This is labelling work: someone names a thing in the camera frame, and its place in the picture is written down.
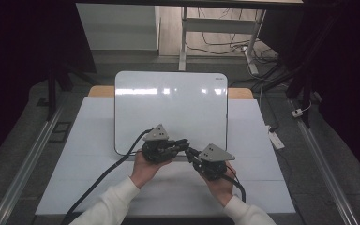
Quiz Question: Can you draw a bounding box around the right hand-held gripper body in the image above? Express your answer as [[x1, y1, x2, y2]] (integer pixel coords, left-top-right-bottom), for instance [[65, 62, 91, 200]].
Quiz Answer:
[[196, 142, 236, 182]]

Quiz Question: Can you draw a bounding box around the wooden table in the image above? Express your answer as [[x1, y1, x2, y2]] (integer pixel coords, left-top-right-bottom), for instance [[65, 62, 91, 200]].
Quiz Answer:
[[88, 85, 255, 101]]

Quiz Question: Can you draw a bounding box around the tangle of black floor cables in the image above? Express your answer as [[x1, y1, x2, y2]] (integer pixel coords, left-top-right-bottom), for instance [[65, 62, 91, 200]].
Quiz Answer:
[[186, 7, 284, 92]]

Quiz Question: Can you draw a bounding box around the white desk frame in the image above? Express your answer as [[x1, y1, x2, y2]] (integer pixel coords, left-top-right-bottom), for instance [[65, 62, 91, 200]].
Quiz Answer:
[[178, 6, 267, 76]]

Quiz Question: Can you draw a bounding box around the dark curtain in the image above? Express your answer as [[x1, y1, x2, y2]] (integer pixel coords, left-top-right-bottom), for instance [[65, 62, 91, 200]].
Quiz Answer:
[[303, 0, 360, 188], [0, 0, 98, 173]]

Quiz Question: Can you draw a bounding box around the person's right hand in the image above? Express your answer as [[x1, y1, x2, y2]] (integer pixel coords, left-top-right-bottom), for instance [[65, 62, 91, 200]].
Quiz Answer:
[[201, 161, 238, 208]]

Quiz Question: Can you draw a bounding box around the black floor plate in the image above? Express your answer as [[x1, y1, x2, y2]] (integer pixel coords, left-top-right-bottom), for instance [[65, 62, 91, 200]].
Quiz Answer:
[[49, 121, 73, 144]]

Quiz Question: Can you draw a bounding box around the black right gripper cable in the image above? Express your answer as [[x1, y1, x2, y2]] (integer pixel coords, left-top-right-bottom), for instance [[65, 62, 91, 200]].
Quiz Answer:
[[220, 164, 248, 203]]

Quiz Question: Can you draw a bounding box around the white power strip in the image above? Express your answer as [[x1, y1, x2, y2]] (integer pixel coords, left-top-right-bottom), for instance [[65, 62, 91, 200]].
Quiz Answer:
[[265, 125, 286, 151]]

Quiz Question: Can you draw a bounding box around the person's left hand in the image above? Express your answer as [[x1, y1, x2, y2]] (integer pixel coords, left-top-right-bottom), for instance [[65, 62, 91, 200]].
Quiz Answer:
[[129, 149, 173, 189]]

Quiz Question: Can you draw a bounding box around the white whiteboard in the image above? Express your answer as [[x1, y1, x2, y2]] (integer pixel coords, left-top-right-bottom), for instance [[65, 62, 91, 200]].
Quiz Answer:
[[113, 70, 229, 158]]

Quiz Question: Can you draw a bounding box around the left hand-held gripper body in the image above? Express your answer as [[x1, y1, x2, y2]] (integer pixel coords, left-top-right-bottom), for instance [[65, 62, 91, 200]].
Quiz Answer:
[[141, 123, 171, 164]]

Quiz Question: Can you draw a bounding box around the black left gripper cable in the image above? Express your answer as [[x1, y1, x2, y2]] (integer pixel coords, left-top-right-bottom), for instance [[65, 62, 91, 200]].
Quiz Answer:
[[60, 127, 154, 225]]

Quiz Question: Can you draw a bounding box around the aluminium floor rail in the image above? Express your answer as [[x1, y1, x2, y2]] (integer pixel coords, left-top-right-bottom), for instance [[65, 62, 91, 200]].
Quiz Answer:
[[0, 93, 70, 225], [289, 98, 359, 225]]

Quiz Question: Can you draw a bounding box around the white table cover sheet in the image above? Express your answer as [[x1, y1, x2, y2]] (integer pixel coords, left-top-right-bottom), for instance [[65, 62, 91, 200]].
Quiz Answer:
[[35, 96, 296, 218]]

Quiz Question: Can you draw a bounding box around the white cabinet panel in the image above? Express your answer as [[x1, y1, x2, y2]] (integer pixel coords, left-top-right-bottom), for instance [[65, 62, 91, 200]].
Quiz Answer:
[[76, 3, 161, 52]]

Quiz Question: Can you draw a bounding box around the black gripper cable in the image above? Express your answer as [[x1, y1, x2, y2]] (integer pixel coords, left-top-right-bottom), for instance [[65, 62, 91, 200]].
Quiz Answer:
[[60, 127, 154, 225], [220, 164, 248, 203]]

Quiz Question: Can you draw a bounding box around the black metal stand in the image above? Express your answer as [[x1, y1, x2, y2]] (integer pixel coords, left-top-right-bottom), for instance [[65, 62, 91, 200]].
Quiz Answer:
[[37, 62, 98, 122], [252, 12, 341, 129]]

